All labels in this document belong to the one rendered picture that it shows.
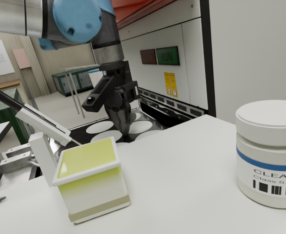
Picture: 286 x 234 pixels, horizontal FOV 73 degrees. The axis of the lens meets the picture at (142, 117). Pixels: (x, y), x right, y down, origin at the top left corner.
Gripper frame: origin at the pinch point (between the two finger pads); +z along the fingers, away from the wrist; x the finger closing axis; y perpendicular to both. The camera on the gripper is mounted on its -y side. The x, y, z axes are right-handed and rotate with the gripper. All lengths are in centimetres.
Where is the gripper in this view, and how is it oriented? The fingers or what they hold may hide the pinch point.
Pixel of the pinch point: (123, 133)
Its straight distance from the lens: 58.3
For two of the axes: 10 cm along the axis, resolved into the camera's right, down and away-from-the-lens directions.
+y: 5.7, -3.9, 7.2
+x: -8.0, -0.6, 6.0
